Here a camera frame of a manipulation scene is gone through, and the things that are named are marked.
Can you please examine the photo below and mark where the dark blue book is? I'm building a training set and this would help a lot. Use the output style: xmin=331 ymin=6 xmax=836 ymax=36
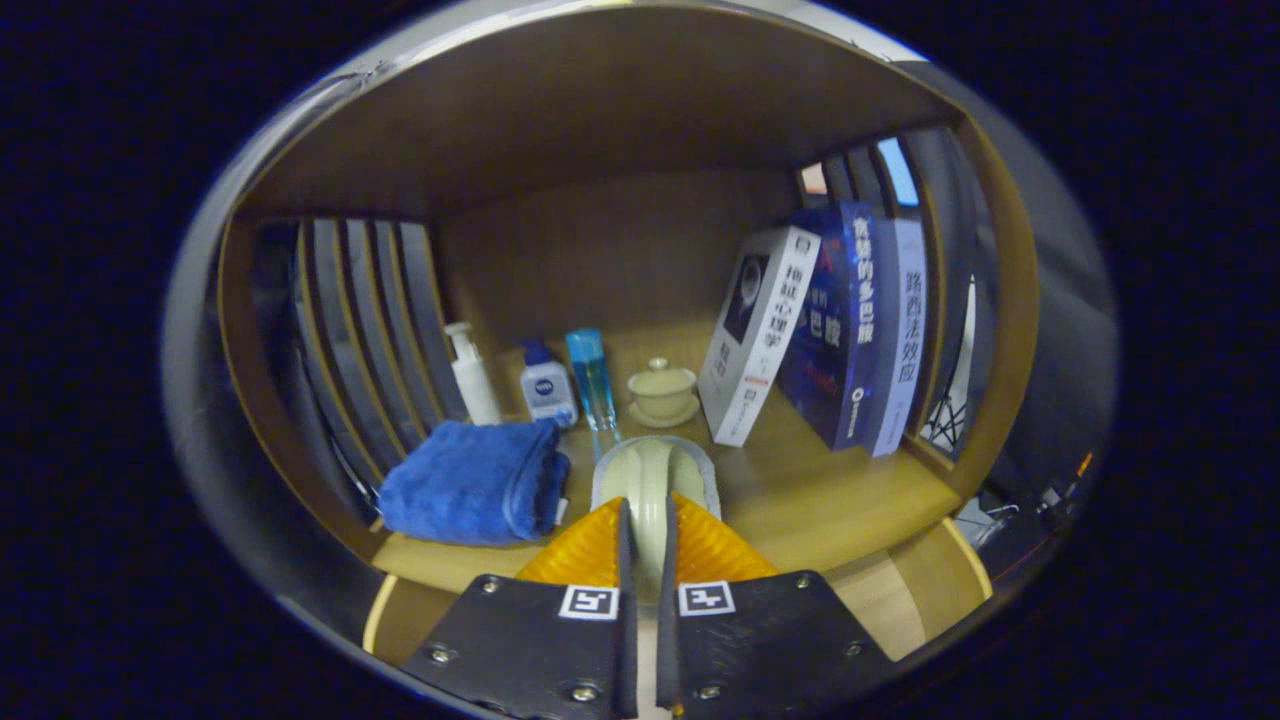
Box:
xmin=777 ymin=202 xmax=881 ymax=451

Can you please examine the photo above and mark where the black tripod stand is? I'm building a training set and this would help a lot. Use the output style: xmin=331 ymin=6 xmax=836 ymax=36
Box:
xmin=920 ymin=395 xmax=969 ymax=451

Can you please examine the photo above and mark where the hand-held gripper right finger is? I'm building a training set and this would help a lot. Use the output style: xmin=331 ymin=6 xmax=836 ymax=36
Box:
xmin=655 ymin=492 xmax=896 ymax=720

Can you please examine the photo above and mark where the wooden cabinet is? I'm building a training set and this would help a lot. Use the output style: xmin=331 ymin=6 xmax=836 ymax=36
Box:
xmin=215 ymin=5 xmax=1041 ymax=561

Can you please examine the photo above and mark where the white book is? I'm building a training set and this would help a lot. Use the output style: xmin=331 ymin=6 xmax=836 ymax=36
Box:
xmin=697 ymin=226 xmax=823 ymax=448

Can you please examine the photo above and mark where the grey-blue book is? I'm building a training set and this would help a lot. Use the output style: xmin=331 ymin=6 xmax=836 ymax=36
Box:
xmin=865 ymin=218 xmax=929 ymax=458

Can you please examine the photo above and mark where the white bottle blue cap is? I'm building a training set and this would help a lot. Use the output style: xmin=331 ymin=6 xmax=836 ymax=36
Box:
xmin=519 ymin=340 xmax=580 ymax=429

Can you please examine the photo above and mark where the pale green lidded teacup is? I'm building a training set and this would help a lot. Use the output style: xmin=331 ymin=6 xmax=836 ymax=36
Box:
xmin=627 ymin=357 xmax=702 ymax=430

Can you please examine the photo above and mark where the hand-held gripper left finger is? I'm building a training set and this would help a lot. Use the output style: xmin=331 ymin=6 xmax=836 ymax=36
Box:
xmin=400 ymin=495 xmax=641 ymax=720

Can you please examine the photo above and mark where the clear blue bottle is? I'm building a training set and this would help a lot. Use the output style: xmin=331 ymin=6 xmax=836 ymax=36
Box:
xmin=565 ymin=328 xmax=623 ymax=461

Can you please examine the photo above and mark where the wooden countertop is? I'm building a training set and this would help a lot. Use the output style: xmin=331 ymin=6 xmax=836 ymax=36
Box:
xmin=365 ymin=325 xmax=966 ymax=601

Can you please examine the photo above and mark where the white pump bottle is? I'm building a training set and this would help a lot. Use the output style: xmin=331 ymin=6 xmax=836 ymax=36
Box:
xmin=444 ymin=322 xmax=503 ymax=427

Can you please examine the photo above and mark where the blue rolled towel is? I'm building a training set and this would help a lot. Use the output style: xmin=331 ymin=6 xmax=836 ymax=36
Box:
xmin=377 ymin=418 xmax=573 ymax=548

